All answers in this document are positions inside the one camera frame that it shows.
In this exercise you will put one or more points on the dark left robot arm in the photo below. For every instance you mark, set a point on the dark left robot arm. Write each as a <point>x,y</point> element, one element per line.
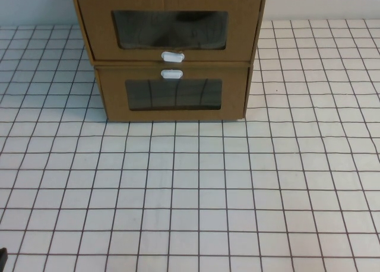
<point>2,255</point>

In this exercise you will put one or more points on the white plastic latch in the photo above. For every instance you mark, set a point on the white plastic latch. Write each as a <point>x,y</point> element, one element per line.
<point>172,74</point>
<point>173,56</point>

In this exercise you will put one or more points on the white grid tablecloth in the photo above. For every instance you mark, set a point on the white grid tablecloth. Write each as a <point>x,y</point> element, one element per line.
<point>190,194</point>

